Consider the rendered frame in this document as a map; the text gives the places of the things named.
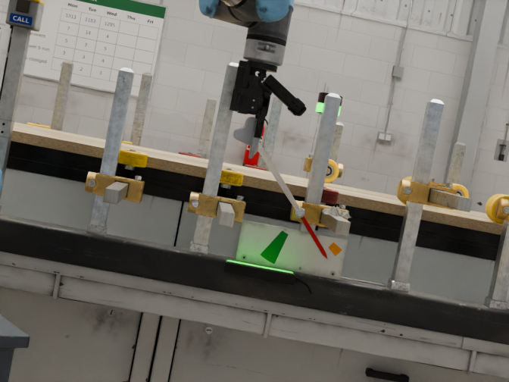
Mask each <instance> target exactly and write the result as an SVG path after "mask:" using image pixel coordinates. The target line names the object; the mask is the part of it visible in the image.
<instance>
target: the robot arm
mask: <svg viewBox="0 0 509 382"><path fill-rule="evenodd" d="M198 5H199V9H200V12H201V13H202V14H203V15H204V16H207V17H209V18H210V19H212V18H214V19H217V20H221V21H225V22H228V23H233V24H236V25H239V26H242V27H247V28H248V32H247V36H246V42H245V49H244V53H243V58H244V59H246V60H248V61H241V60H240V61H239V66H238V70H237V75H236V81H235V86H234V88H233V95H232V100H231V104H230V110H232V111H237V112H238V113H240V114H253V115H255V117H248V118H247V119H246V121H245V126H244V127H242V128H239V129H236V130H234V132H233V137H234V138H235V139H237V140H238V141H240V142H243V143H245V144H247V145H249V146H250V150H249V157H248V158H253V156H254V155H255V154H256V153H257V151H258V146H259V143H260V140H261V134H262V130H263V127H264V121H265V117H266V116H267V112H268V108H269V104H270V96H271V94H272V93H273V94H274V95H275V96H276V97H277V98H278V99H279V100H280V101H281V102H282V103H284V104H285V105H286V106H287V107H288V108H287V109H288V110H289V111H290V113H292V114H294V115H295V116H296V115H297V116H302V115H303V114H304V112H305V111H306V110H307V108H306V107H305V104H304V103H303V101H302V100H300V99H299V98H296V97H294V95H293V94H291V92H290V91H288V90H287V89H286V88H285V87H284V86H283V85H282V84H281V83H280V82H279V81H278V80H277V79H276V78H275V77H274V76H272V75H271V74H270V75H269V76H268V77H267V78H266V73H267V72H273V73H276V72H277V66H281V65H283V59H284V54H285V50H286V41H287V37H288V33H289V26H290V22H291V18H292V12H293V11H294V8H293V5H294V0H198ZM256 71H258V72H259V73H258V77H257V76H256V75H255V72H256ZM264 78H266V79H264ZM263 80H264V81H263ZM261 81H263V83H262V82H261Z"/></svg>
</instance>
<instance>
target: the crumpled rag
mask: <svg viewBox="0 0 509 382"><path fill-rule="evenodd" d="M322 212H324V213H323V214H328V215H333V216H335V217H338V216H339V217H344V218H351V216H350V215H349V213H348V212H347V211H345V212H343V211H342V212H341V210H340V208H339V207H338V206H336V208H335V206H333V207H332V208H331V207H329V208H325V209H324V210H322Z"/></svg>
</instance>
